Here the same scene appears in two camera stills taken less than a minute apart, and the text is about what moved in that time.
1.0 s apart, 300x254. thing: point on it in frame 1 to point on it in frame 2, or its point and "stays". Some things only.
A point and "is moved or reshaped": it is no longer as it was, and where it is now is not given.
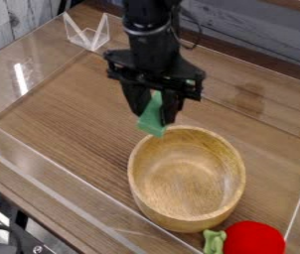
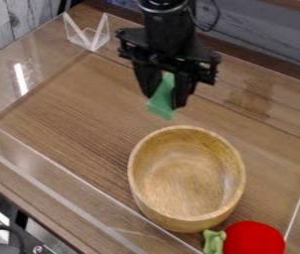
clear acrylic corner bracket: x=88 y=38 stays
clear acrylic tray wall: x=97 y=217 stays
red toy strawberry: x=254 y=237 stays
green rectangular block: x=150 y=120 is moved or reshaped
